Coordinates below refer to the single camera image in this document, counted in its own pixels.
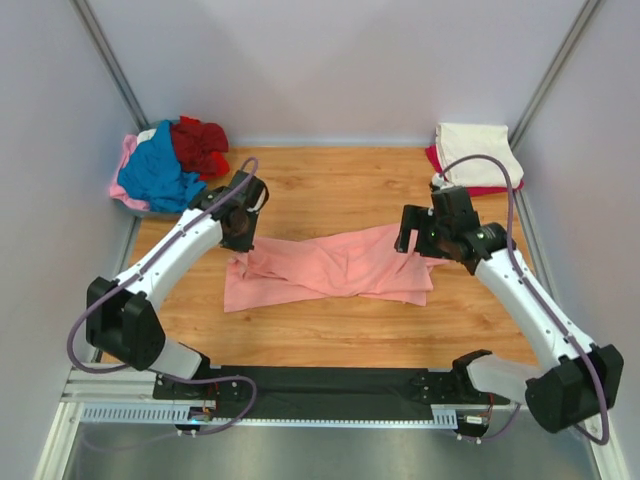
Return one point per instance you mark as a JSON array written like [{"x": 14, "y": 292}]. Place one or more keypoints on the dark red t-shirt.
[{"x": 200, "y": 147}]

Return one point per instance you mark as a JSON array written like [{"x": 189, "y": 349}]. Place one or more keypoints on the folded white t-shirt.
[{"x": 458, "y": 140}]

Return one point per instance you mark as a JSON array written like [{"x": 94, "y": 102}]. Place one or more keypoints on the blue t-shirt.
[{"x": 154, "y": 175}]

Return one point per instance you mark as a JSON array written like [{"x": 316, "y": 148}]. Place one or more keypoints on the salmon pink t-shirt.
[{"x": 361, "y": 263}]

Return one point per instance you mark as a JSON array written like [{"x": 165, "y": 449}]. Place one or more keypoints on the aluminium frame rail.
[{"x": 128, "y": 386}]

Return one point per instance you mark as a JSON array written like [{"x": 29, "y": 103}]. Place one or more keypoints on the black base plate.
[{"x": 340, "y": 393}]

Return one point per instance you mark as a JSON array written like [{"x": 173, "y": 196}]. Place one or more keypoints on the white t-shirt in basket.
[{"x": 146, "y": 135}]

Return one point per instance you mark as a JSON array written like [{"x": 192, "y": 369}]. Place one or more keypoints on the corner aluminium post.
[
  {"x": 570, "y": 42},
  {"x": 98, "y": 38}
]

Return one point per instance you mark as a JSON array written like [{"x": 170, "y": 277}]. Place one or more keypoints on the left corner aluminium post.
[{"x": 98, "y": 38}]

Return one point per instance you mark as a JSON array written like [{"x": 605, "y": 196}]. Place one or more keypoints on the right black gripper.
[{"x": 413, "y": 219}]

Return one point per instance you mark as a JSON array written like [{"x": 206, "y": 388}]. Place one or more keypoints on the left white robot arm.
[{"x": 122, "y": 314}]

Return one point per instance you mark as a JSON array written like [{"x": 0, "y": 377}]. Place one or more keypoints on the folded magenta t-shirt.
[{"x": 470, "y": 187}]

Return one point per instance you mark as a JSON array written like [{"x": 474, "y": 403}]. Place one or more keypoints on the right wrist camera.
[{"x": 454, "y": 202}]

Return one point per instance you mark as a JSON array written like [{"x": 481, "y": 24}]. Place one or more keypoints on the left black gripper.
[{"x": 247, "y": 243}]

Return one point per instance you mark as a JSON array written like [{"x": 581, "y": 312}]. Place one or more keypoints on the right corner aluminium post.
[{"x": 570, "y": 42}]

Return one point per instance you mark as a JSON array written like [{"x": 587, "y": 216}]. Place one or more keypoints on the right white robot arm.
[{"x": 576, "y": 381}]

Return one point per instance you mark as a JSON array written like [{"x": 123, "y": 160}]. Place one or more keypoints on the white slotted cable duct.
[{"x": 184, "y": 415}]

